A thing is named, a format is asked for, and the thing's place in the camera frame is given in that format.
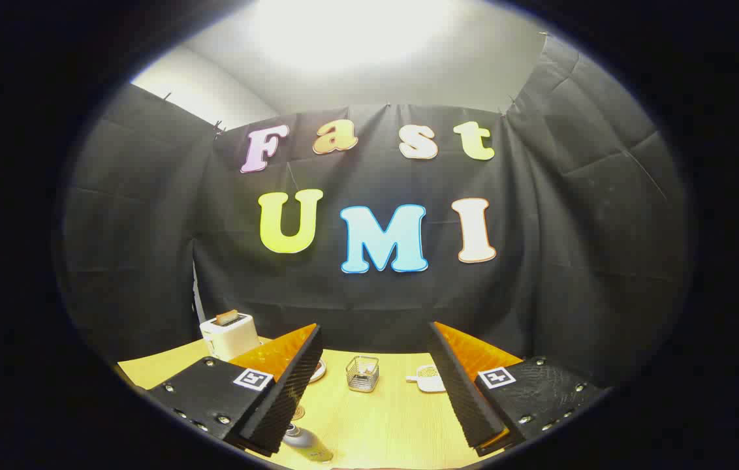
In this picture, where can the white toaster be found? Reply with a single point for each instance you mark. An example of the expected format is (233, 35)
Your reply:
(229, 338)

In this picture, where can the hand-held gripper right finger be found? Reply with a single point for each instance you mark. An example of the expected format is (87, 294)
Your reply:
(467, 398)

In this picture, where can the wooden table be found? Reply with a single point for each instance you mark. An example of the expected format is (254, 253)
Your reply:
(382, 424)

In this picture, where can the white oval plate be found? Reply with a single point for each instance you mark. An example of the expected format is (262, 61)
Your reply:
(319, 372)

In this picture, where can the small white dish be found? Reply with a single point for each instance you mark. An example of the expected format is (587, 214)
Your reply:
(429, 382)

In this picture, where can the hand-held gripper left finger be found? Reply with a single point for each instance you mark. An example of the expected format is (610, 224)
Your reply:
(281, 398)

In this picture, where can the silver juice bottle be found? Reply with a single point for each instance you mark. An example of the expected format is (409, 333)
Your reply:
(307, 444)

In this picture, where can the toast slice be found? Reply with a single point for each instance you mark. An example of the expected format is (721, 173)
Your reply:
(226, 318)

